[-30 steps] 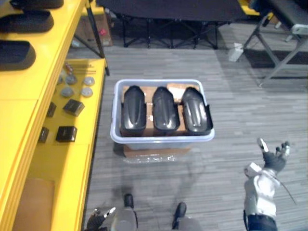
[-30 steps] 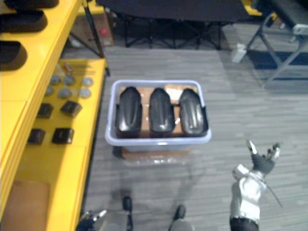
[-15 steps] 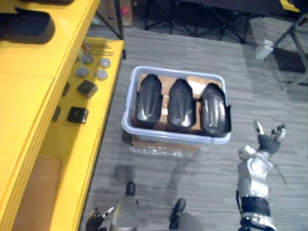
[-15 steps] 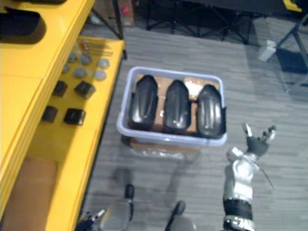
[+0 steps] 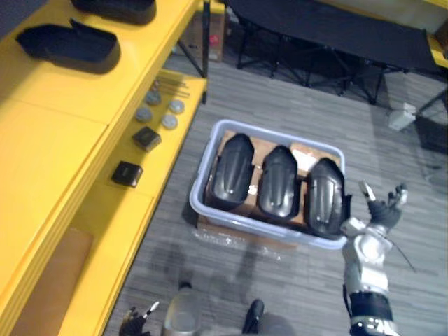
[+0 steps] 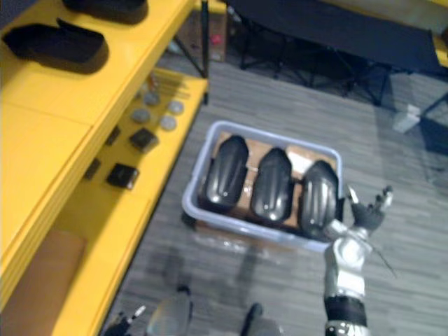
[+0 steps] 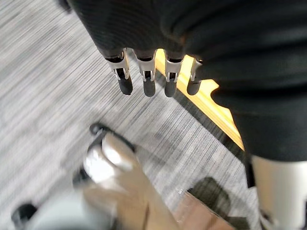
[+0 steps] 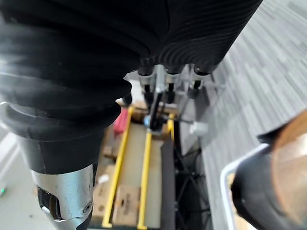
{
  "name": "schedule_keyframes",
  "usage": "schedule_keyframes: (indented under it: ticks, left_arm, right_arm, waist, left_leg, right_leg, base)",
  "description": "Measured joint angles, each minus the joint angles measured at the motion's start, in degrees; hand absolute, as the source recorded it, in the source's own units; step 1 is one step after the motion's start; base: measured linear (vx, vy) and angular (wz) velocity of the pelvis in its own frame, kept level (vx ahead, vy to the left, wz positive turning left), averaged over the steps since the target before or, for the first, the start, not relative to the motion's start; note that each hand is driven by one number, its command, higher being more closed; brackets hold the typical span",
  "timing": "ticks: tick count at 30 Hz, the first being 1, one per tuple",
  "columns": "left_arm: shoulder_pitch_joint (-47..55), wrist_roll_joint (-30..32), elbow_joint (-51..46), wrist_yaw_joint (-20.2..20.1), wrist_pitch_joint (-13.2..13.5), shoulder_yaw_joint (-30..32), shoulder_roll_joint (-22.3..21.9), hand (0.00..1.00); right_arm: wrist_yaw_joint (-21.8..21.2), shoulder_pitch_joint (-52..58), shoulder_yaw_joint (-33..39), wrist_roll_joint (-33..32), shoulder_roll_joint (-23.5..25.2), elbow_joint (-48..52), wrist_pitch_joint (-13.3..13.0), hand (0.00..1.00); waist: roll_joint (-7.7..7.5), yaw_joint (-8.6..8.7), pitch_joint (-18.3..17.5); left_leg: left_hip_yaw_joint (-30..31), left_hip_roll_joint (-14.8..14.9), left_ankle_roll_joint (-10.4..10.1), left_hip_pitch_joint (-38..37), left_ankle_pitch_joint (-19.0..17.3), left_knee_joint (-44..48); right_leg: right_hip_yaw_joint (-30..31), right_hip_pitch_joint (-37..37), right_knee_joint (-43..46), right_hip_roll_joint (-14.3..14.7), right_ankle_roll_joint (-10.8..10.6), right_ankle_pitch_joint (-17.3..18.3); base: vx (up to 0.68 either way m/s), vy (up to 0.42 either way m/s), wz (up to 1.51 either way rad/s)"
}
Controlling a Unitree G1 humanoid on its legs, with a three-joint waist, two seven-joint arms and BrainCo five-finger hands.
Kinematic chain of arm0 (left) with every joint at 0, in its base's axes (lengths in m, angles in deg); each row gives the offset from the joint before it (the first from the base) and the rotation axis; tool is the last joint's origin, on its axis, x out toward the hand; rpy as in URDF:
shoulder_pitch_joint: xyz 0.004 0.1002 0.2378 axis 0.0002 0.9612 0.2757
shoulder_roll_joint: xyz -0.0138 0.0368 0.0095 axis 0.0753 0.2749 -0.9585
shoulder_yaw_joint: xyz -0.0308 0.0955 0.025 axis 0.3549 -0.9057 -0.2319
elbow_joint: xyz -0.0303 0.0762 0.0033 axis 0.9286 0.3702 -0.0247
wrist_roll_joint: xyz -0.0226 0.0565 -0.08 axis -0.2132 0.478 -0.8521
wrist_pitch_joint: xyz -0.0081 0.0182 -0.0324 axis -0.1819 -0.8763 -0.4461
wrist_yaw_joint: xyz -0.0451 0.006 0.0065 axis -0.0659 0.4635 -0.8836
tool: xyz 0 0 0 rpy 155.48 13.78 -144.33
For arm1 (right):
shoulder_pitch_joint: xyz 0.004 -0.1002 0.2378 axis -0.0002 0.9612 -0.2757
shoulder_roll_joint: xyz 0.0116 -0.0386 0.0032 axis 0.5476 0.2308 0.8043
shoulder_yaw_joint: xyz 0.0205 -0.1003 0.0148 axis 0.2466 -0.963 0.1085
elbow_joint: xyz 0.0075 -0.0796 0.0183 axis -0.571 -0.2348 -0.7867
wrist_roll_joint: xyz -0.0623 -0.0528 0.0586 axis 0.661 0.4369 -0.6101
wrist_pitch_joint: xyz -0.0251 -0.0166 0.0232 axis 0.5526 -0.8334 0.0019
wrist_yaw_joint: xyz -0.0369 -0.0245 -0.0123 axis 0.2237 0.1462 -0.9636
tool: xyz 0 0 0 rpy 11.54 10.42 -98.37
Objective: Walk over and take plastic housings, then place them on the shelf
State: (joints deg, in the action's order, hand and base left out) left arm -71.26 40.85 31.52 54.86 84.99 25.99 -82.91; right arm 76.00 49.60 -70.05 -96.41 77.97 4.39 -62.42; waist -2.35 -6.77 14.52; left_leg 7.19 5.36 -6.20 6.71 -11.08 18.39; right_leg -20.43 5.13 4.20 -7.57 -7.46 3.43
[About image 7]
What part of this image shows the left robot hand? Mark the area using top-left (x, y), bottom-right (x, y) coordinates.
top-left (59, 0), bottom-right (307, 230)

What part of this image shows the dark robot foot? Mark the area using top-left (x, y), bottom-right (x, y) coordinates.
top-left (88, 122), bottom-right (136, 154)
top-left (187, 176), bottom-right (252, 230)

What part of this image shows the grey robot hip joint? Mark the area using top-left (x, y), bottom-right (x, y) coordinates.
top-left (25, 193), bottom-right (117, 230)

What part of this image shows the yellow shelf frame beam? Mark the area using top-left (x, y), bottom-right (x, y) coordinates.
top-left (154, 49), bottom-right (245, 151)

